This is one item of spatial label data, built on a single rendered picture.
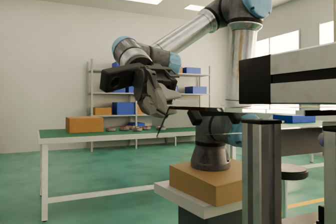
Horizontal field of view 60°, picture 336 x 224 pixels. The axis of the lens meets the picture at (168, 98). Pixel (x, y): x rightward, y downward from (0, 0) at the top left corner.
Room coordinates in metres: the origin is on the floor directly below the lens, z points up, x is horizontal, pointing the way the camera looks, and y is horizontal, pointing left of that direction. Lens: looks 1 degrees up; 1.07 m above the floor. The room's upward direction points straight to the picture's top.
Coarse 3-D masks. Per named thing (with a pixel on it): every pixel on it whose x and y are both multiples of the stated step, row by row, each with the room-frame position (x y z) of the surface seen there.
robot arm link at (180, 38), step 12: (216, 0) 1.04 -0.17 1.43; (204, 12) 1.04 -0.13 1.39; (216, 12) 1.03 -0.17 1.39; (192, 24) 1.00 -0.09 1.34; (204, 24) 1.02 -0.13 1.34; (216, 24) 1.04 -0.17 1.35; (168, 36) 0.97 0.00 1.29; (180, 36) 0.97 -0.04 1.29; (192, 36) 1.00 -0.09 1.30; (168, 48) 0.95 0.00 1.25; (180, 48) 0.98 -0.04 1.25
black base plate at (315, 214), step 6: (294, 216) 0.77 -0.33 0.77; (300, 216) 0.77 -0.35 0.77; (306, 216) 0.77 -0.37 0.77; (312, 216) 0.77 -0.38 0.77; (282, 222) 0.73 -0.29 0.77; (288, 222) 0.73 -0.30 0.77; (294, 222) 0.73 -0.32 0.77; (300, 222) 0.73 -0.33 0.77; (306, 222) 0.73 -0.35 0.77; (312, 222) 0.73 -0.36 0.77
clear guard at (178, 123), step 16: (176, 112) 0.50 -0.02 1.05; (192, 112) 0.51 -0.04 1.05; (208, 112) 0.53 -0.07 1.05; (224, 112) 0.54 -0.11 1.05; (240, 112) 0.32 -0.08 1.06; (256, 112) 0.30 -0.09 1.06; (272, 112) 0.28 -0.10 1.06; (288, 112) 0.26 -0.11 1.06; (304, 112) 0.24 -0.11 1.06; (320, 112) 0.25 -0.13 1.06; (160, 128) 0.52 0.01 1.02; (176, 128) 0.53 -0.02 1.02; (192, 128) 0.55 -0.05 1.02; (208, 128) 0.57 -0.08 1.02; (224, 128) 0.58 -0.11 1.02; (240, 128) 0.60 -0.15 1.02
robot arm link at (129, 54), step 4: (132, 48) 0.72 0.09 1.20; (136, 48) 0.72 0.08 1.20; (124, 52) 0.72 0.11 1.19; (128, 52) 0.71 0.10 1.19; (132, 52) 0.70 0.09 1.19; (136, 52) 0.70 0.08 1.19; (140, 52) 0.70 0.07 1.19; (144, 52) 0.72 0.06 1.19; (124, 56) 0.71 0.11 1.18; (128, 56) 0.69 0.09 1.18; (132, 56) 0.69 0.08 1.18; (148, 56) 0.71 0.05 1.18; (120, 60) 0.72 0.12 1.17; (124, 60) 0.70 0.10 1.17; (120, 64) 0.72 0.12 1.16; (124, 64) 0.70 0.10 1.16
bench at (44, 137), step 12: (48, 132) 3.04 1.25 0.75; (60, 132) 3.04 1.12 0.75; (84, 132) 3.04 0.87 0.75; (96, 132) 3.04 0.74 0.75; (108, 132) 3.04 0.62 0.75; (120, 132) 3.04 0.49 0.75; (132, 132) 3.04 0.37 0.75; (144, 132) 3.04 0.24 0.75; (156, 132) 3.04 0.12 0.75; (96, 192) 2.81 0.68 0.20; (108, 192) 2.85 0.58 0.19; (120, 192) 2.90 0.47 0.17
